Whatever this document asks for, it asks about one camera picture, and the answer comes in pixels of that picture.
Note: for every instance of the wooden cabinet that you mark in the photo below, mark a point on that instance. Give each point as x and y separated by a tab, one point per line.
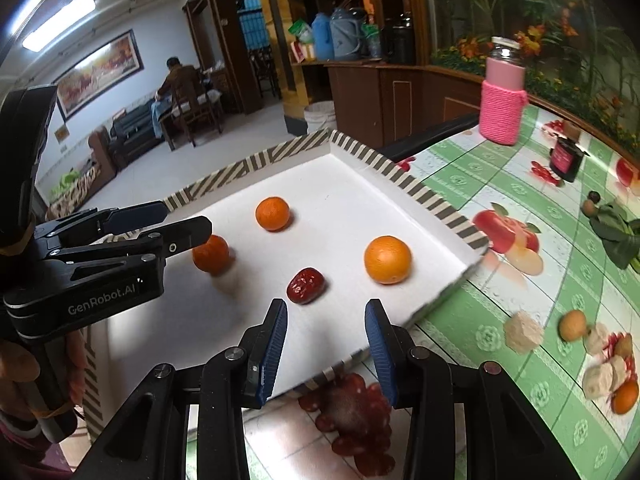
390	102

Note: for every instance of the green checked fruit-print tablecloth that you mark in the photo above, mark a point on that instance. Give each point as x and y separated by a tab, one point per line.
500	200

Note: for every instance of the dark jar with pink label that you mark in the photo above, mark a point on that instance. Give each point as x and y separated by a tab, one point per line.
565	160

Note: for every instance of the pink knitted sleeve bottle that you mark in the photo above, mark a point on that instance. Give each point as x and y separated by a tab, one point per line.
501	105

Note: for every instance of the twine spool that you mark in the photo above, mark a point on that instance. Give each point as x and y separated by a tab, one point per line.
523	337

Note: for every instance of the small orange tangerine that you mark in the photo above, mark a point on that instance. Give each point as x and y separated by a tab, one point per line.
272	213
212	256
625	398

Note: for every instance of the person's left hand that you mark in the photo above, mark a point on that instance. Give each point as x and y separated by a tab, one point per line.
15	367

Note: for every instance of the dark red wrinkled date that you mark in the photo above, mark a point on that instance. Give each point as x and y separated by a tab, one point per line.
306	286

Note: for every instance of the white bucket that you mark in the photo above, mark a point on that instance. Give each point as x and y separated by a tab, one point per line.
319	116

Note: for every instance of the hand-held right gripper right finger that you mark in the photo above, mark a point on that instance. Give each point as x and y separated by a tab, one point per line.
380	355

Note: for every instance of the leopard printed blanket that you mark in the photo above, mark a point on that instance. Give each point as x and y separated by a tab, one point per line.
75	192

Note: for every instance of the wooden chair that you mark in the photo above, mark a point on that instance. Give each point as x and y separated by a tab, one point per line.
197	117

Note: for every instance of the flower printed wall panel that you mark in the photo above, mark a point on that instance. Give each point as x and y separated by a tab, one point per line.
550	5

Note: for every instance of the green bottle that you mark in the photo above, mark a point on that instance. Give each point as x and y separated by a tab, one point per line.
372	39

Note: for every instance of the large orange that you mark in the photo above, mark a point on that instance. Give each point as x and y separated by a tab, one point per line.
388	260

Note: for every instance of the dark sofa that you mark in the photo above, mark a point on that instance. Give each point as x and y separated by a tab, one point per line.
132	130

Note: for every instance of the ceiling light panel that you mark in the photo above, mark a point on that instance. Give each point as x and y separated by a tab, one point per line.
60	20

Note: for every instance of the green snack bag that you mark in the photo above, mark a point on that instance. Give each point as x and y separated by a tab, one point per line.
301	31

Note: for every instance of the green leaf bunch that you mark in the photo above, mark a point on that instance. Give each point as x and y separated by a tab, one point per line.
617	240

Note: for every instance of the white and red box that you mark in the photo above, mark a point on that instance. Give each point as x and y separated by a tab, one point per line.
304	52

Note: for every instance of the small dark round fruit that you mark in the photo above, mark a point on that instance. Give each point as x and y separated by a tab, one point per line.
593	195

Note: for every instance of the framed landscape painting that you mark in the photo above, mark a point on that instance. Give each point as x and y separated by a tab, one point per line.
97	72

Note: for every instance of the person's left forearm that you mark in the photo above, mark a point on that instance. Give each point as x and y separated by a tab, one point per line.
25	450

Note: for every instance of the dark thermos flask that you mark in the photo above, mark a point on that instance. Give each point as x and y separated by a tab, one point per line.
400	40

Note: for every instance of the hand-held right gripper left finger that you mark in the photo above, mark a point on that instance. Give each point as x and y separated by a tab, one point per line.
272	355

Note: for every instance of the white tray with striped rim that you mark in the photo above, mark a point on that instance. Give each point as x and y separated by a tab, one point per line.
350	200

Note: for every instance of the small wall plaque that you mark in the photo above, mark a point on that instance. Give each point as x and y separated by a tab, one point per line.
61	132

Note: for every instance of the grey-blue thermos jug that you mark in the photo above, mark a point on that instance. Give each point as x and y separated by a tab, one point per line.
348	34

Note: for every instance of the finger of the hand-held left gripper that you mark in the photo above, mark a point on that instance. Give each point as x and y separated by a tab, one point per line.
187	234
137	214

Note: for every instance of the small brown round fruit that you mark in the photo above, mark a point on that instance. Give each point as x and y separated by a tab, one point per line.
588	208

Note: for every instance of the blue plastic jug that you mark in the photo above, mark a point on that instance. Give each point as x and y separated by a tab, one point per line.
322	37

